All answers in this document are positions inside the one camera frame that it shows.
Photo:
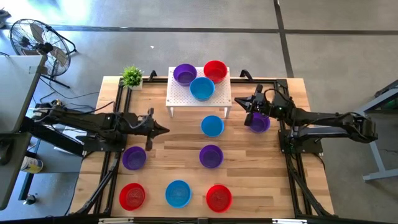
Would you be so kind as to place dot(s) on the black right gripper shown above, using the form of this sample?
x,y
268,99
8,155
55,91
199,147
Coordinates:
x,y
262,104

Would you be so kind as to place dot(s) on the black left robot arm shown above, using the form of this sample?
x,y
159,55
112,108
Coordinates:
x,y
93,119

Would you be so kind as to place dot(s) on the silver frame bracket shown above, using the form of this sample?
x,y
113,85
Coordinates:
x,y
115,221
289,221

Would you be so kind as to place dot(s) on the grey metal stand frame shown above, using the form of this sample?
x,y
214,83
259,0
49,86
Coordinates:
x,y
373,155

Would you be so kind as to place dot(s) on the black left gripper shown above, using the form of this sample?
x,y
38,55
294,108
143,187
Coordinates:
x,y
143,124

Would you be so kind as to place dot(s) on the blue plastic mini bowl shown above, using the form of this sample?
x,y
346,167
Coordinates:
x,y
202,89
212,126
178,193

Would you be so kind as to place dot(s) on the black chair base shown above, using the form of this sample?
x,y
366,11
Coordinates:
x,y
3,17

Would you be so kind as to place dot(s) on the black floor fan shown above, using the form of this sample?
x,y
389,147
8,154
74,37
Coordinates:
x,y
40,48

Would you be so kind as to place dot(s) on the purple plastic mini bowl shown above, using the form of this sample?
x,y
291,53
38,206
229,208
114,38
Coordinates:
x,y
134,158
211,156
262,126
183,74

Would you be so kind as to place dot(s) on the red plastic mini bowl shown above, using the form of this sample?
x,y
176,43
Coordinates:
x,y
132,196
219,198
215,71

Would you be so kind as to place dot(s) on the white perforated metal shelf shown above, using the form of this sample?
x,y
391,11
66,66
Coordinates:
x,y
178,96

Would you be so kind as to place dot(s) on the black caster wheel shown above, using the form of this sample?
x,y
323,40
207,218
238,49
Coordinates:
x,y
30,199

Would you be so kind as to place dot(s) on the grey side desk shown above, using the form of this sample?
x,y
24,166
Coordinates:
x,y
15,93

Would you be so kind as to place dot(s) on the white labelled canister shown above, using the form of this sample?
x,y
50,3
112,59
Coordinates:
x,y
31,165

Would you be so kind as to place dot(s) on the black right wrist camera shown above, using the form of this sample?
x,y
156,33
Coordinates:
x,y
248,119

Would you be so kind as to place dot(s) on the yellow power plug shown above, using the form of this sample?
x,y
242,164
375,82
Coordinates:
x,y
57,101

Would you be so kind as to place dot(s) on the black aluminium extrusion frame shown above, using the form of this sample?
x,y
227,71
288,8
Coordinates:
x,y
119,93

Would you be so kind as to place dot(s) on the green plant in white pot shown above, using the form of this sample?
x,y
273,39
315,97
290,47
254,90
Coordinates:
x,y
132,76

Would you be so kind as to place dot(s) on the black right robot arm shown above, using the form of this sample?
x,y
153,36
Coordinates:
x,y
326,119

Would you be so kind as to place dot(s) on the black table clamp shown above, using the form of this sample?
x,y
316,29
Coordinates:
x,y
247,75
152,75

